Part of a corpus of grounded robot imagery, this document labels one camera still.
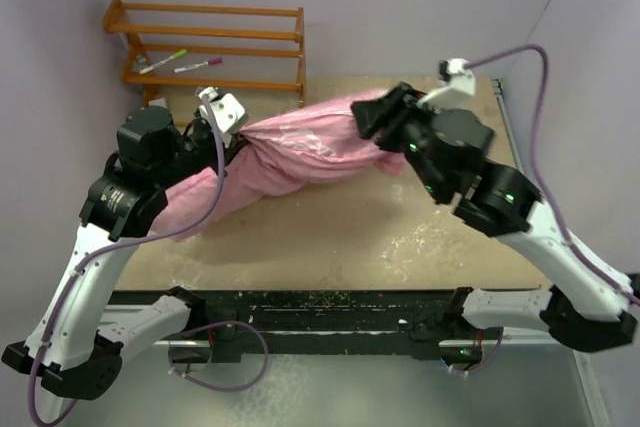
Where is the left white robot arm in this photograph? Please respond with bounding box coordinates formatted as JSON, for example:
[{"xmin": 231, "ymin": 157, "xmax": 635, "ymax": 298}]
[{"xmin": 2, "ymin": 100, "xmax": 247, "ymax": 426}]

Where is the pink pillow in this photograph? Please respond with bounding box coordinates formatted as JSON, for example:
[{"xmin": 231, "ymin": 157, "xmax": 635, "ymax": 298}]
[{"xmin": 151, "ymin": 143, "xmax": 307, "ymax": 241}]

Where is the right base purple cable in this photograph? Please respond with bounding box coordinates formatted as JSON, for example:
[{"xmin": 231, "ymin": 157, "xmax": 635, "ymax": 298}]
[{"xmin": 447, "ymin": 314, "xmax": 504, "ymax": 379}]

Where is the pink satin pillowcase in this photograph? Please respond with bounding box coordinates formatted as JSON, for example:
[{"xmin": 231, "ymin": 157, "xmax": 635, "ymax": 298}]
[{"xmin": 224, "ymin": 89, "xmax": 406, "ymax": 211}]

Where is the magenta capped marker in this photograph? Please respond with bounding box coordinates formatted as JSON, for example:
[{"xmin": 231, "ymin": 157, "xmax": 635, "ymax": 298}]
[{"xmin": 173, "ymin": 58, "xmax": 223, "ymax": 74}]

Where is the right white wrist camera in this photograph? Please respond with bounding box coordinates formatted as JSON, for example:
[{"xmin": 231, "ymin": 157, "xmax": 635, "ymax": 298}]
[{"xmin": 417, "ymin": 58, "xmax": 476, "ymax": 110}]

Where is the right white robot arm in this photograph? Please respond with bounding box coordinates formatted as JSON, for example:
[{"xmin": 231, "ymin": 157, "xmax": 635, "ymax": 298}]
[{"xmin": 351, "ymin": 83, "xmax": 639, "ymax": 353}]

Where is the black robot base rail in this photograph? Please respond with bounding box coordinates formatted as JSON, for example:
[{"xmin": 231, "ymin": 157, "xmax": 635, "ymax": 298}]
[{"xmin": 179, "ymin": 290, "xmax": 500, "ymax": 362}]

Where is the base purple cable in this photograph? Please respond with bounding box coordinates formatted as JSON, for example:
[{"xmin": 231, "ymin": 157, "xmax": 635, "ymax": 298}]
[
  {"xmin": 168, "ymin": 321, "xmax": 270, "ymax": 392},
  {"xmin": 447, "ymin": 314, "xmax": 504, "ymax": 379}
]

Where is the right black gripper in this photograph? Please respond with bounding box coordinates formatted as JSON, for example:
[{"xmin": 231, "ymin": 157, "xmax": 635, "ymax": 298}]
[{"xmin": 350, "ymin": 82, "xmax": 450, "ymax": 201}]

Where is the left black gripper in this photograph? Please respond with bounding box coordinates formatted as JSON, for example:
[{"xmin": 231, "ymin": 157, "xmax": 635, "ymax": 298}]
[{"xmin": 152, "ymin": 106, "xmax": 250, "ymax": 189}]

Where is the wooden shelf rack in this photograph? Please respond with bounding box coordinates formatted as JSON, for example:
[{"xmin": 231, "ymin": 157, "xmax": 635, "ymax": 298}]
[{"xmin": 102, "ymin": 0, "xmax": 307, "ymax": 106}]

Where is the green capped marker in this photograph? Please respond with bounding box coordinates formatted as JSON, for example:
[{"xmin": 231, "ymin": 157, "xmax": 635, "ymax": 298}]
[{"xmin": 139, "ymin": 49, "xmax": 188, "ymax": 75}]

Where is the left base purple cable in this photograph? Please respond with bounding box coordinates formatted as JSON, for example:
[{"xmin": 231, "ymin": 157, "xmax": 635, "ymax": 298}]
[{"xmin": 168, "ymin": 321, "xmax": 270, "ymax": 392}]

